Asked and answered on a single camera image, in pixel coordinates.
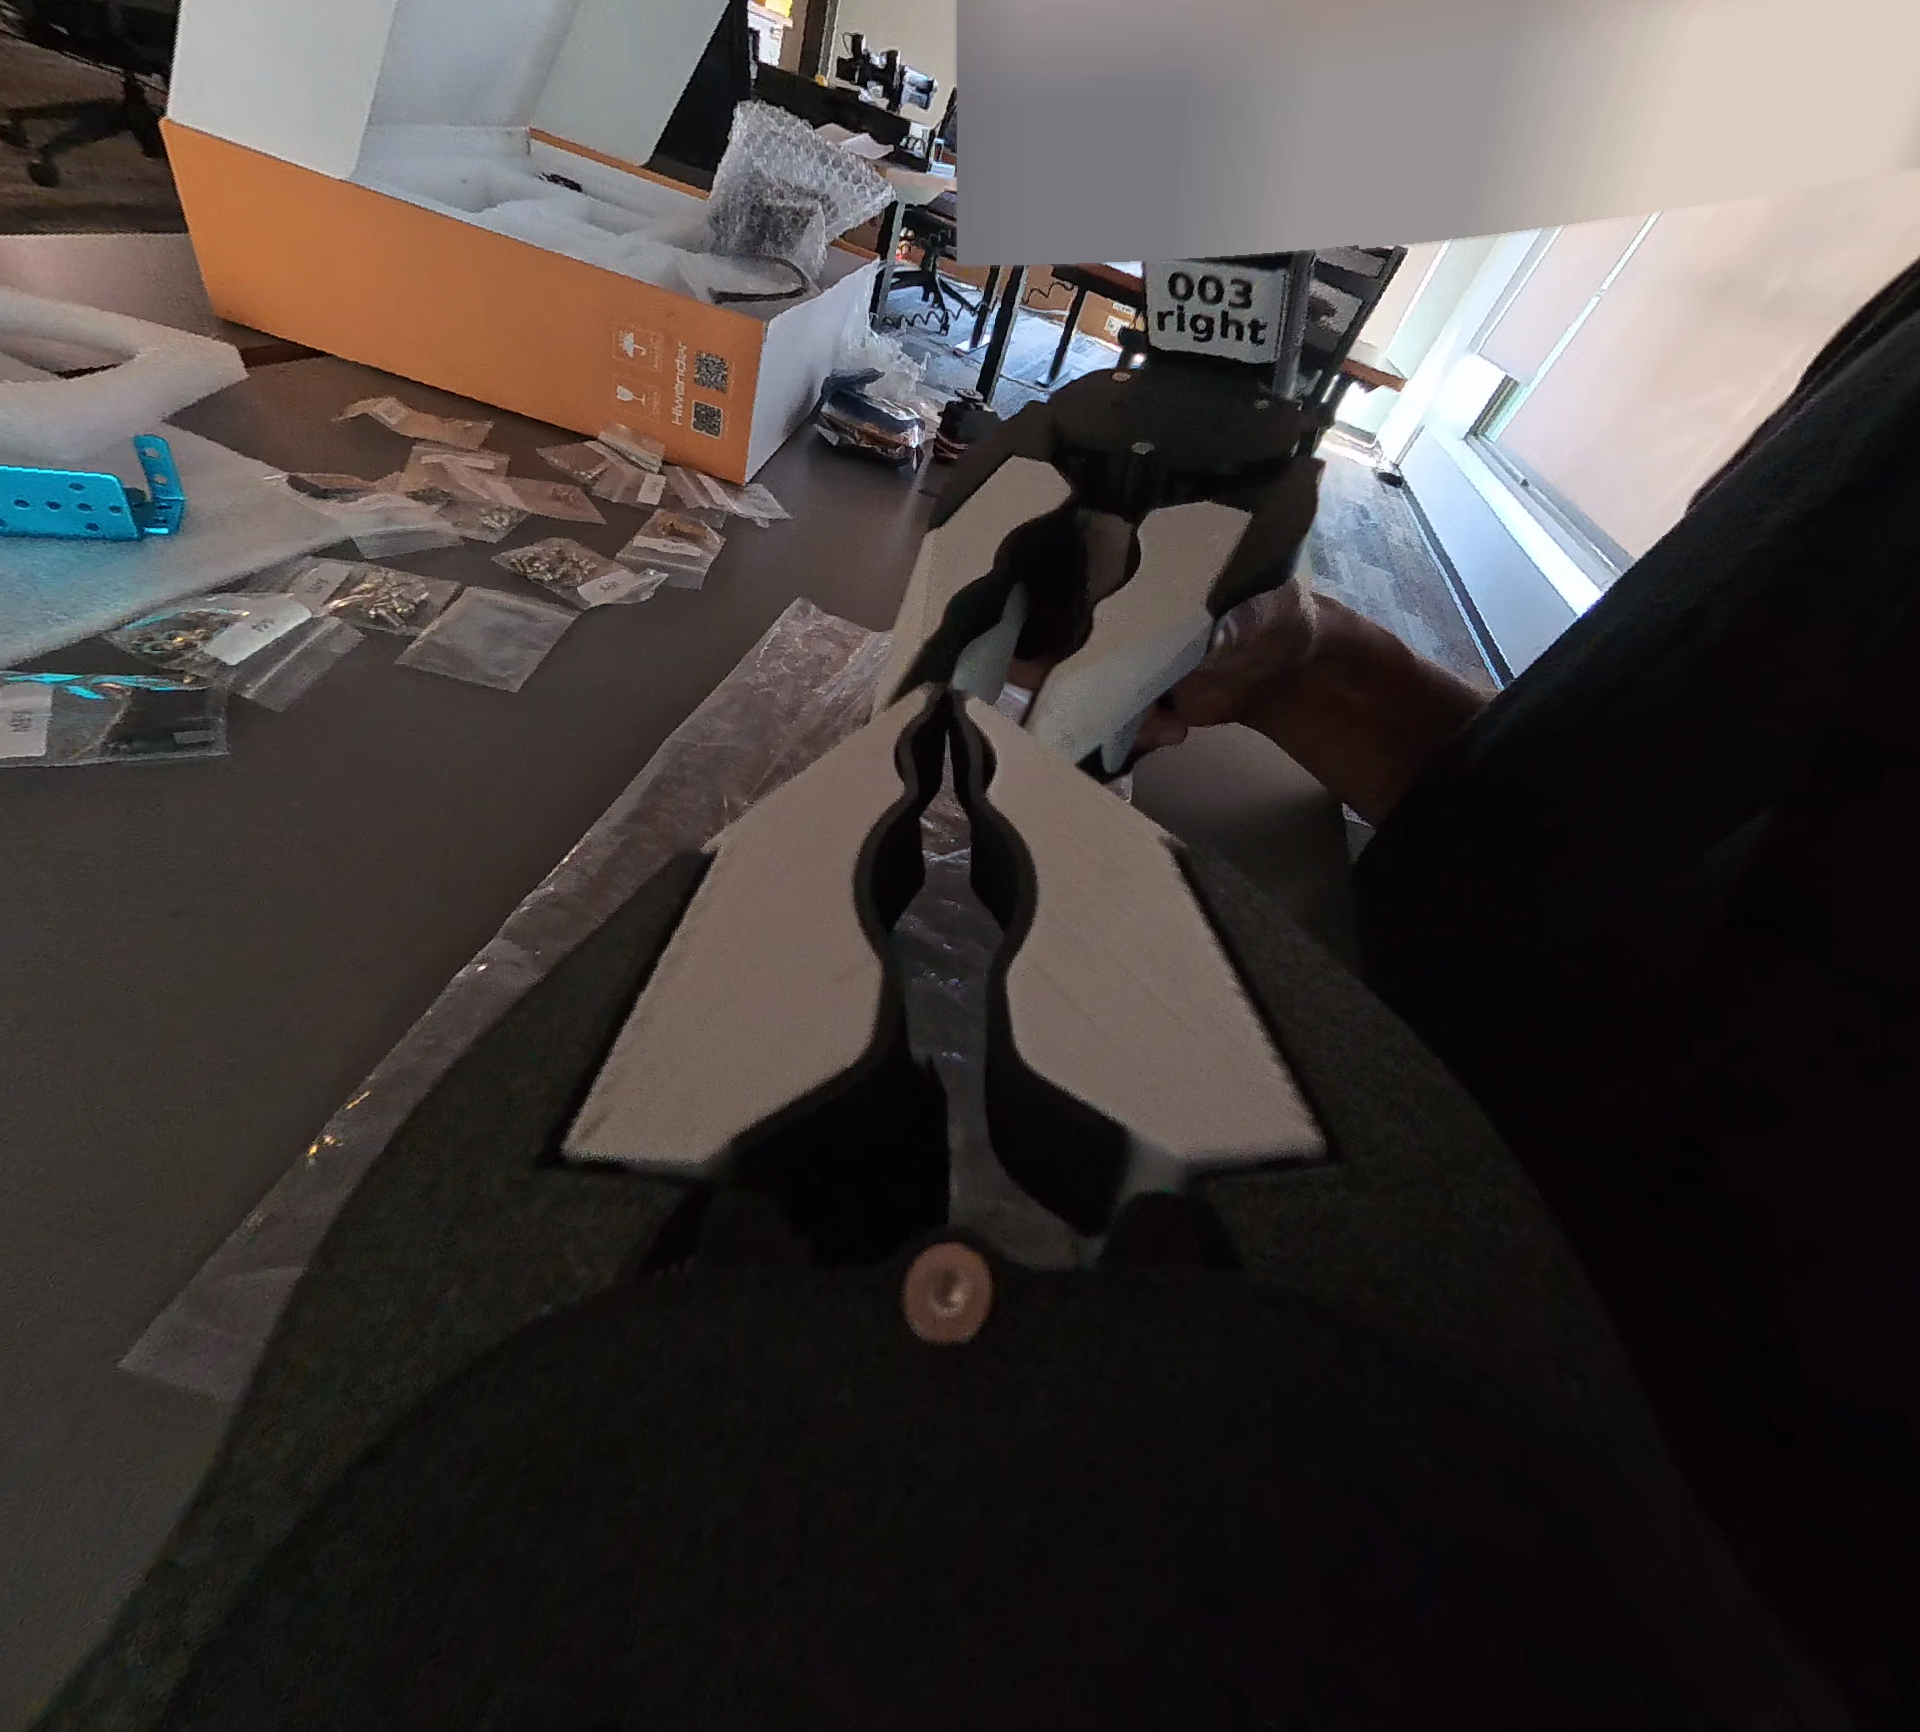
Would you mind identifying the pile of small screw bags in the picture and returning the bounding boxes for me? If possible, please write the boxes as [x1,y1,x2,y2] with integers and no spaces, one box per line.
[0,395,795,771]

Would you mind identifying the person's right forearm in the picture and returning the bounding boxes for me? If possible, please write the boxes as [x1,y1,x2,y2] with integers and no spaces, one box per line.
[1305,598,1502,834]

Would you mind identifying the dark foil bag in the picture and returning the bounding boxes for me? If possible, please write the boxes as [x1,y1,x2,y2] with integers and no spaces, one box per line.
[816,375,940,475]

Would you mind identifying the large beige roller blind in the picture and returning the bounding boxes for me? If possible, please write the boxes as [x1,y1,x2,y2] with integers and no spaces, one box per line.
[1471,209,1862,580]

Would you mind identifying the dark grey desk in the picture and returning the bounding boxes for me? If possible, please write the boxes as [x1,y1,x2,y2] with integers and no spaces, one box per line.
[0,232,1353,1732]

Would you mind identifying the person's right hand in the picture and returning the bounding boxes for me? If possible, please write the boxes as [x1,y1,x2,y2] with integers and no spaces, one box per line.
[1140,589,1361,760]

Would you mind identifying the person's black sweater torso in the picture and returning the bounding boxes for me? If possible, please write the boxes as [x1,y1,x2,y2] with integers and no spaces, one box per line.
[1351,262,1920,1732]

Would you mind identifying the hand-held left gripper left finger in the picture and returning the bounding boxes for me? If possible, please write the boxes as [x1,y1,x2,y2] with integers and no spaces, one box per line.
[559,686,953,1181]

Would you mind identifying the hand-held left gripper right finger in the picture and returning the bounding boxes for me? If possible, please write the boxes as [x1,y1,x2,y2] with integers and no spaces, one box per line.
[954,693,1333,1181]

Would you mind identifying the black mesh office chair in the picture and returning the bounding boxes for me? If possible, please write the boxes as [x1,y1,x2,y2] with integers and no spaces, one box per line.
[1291,244,1413,406]

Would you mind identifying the bubble wrap bundle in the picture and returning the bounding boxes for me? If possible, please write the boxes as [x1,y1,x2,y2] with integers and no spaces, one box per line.
[705,101,900,265]

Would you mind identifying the orange white cardboard box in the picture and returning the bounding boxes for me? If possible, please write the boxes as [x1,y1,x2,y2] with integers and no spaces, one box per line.
[156,0,889,491]

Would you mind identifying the large clear plastic bag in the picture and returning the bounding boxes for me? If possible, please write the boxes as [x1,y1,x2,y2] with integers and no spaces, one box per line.
[121,598,1082,1404]

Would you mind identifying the white foam block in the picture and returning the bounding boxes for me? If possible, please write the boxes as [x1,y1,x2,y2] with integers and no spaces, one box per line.
[0,285,251,431]

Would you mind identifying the black flat monitor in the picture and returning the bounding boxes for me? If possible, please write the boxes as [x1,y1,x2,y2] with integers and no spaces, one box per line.
[652,0,756,174]

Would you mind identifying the white foam sheet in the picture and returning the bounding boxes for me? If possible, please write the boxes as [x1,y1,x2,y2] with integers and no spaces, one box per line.
[0,413,303,677]

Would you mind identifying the blue metal bracket small holes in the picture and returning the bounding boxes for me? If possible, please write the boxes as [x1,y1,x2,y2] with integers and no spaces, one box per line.
[0,431,198,544]

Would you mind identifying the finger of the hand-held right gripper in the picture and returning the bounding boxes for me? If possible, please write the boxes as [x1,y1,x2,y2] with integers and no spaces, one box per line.
[1033,495,1255,782]
[870,460,1081,718]

